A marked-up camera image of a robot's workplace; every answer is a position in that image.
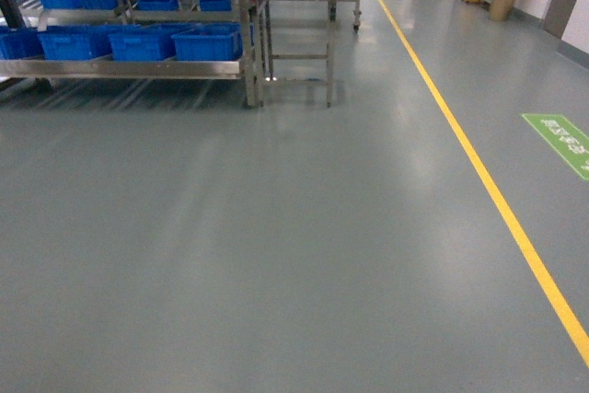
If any blue plastic bin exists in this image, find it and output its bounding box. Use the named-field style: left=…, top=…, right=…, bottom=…
left=108, top=26, right=185, bottom=62
left=37, top=25, right=121, bottom=61
left=171, top=24, right=242, bottom=62
left=1, top=27, right=43, bottom=60

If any steel shelf rack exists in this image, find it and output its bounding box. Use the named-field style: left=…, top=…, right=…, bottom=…
left=1, top=0, right=259, bottom=107

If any small steel table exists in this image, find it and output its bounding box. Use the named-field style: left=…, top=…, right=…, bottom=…
left=250, top=0, right=338, bottom=108

